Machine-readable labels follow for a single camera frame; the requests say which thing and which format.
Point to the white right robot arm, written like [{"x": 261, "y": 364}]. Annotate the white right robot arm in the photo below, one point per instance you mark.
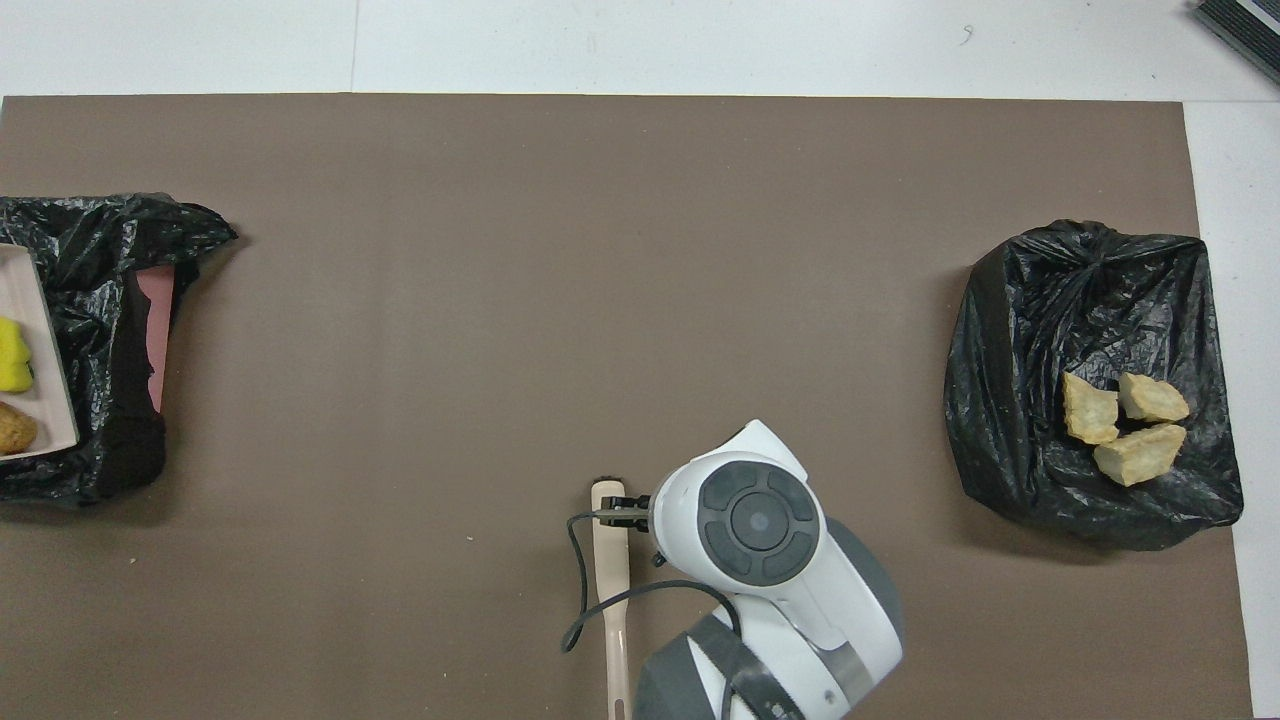
[{"x": 760, "y": 520}]

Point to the black bag on pink bin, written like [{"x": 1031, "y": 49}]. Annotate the black bag on pink bin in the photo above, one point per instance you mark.
[{"x": 110, "y": 380}]

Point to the pale bread chunk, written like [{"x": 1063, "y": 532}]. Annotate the pale bread chunk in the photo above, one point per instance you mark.
[{"x": 1152, "y": 398}]

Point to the pink bin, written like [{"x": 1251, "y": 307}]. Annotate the pink bin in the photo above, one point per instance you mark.
[{"x": 160, "y": 330}]

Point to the crumpled black trash bag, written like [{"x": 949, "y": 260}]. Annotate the crumpled black trash bag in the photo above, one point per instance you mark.
[{"x": 1030, "y": 330}]

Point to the brown potato-shaped lump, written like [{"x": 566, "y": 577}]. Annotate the brown potato-shaped lump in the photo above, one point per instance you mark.
[{"x": 15, "y": 430}]

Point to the beige hand brush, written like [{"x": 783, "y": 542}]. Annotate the beige hand brush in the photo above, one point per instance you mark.
[{"x": 610, "y": 570}]

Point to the orange striped croissant piece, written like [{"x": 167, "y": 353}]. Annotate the orange striped croissant piece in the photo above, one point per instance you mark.
[
  {"x": 1090, "y": 410},
  {"x": 1140, "y": 455}
]

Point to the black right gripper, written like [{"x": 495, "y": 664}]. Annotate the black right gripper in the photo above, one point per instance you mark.
[{"x": 635, "y": 505}]

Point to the yellow sponge piece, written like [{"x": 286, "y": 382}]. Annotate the yellow sponge piece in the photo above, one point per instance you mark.
[{"x": 14, "y": 360}]

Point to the dark ribbed object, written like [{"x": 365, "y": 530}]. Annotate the dark ribbed object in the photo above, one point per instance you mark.
[{"x": 1245, "y": 25}]

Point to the beige plastic dustpan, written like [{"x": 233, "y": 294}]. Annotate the beige plastic dustpan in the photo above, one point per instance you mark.
[{"x": 45, "y": 330}]

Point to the large brown table mat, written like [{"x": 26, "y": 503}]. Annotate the large brown table mat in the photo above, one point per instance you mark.
[{"x": 600, "y": 250}]

